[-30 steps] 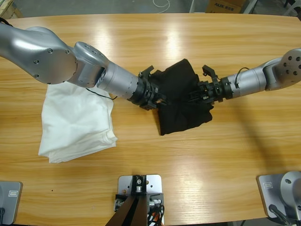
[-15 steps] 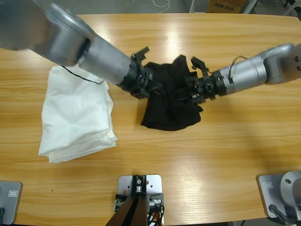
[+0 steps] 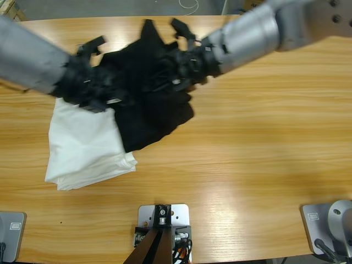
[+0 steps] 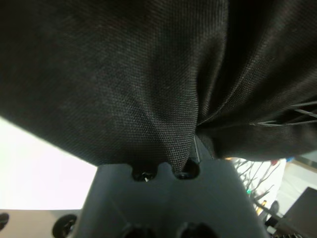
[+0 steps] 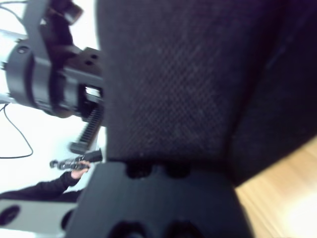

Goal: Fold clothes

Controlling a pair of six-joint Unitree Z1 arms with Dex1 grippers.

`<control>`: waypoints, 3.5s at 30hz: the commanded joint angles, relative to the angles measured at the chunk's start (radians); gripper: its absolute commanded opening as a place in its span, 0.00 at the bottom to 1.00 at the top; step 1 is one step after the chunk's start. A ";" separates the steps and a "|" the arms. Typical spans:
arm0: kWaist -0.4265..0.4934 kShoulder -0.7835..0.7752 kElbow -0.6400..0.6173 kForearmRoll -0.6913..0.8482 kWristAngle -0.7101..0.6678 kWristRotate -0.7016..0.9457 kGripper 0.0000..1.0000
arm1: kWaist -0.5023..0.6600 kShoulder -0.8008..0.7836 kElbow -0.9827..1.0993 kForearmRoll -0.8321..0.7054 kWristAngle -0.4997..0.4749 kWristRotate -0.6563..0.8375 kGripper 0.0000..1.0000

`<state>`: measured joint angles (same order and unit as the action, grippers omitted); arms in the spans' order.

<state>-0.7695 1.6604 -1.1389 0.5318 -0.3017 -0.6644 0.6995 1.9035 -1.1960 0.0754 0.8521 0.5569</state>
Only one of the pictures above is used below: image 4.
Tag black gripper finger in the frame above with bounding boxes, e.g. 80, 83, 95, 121
191, 134, 215, 165

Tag black Unitree polo shirt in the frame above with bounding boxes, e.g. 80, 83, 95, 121
0, 0, 317, 174

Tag tangled black cables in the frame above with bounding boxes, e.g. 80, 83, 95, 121
231, 157, 282, 224

